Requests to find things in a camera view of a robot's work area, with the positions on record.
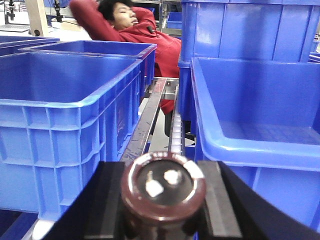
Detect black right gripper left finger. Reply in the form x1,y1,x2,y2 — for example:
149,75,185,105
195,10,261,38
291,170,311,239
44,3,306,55
43,161,126,240

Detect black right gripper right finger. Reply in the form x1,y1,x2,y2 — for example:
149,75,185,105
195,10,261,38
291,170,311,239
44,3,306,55
197,160,320,240

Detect dark brown cylindrical capacitor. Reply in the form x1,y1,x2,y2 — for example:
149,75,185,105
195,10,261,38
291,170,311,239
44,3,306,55
121,151,206,240

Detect white roller track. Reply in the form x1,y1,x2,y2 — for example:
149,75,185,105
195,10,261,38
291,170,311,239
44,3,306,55
168,85,185,156

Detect blue crate front right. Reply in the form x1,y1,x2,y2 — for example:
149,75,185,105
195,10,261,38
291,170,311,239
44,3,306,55
191,57,320,231

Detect blue crate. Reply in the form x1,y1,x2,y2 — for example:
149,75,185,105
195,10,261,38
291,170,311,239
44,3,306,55
0,52,142,221
191,57,320,231
18,40,157,99

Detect blue crate front left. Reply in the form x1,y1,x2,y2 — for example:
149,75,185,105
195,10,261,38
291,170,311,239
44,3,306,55
0,52,142,221

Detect blue crate rear left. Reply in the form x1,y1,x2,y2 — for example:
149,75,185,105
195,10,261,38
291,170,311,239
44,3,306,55
18,40,157,99

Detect blue crates stacked rear right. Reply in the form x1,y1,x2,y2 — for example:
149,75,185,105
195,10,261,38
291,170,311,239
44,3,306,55
178,0,320,134

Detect person in red jacket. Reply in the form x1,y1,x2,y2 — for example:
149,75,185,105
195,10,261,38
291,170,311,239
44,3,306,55
68,0,183,116

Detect steel shelf divider rail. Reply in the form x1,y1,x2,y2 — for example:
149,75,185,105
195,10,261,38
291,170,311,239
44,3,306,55
120,77,168,167

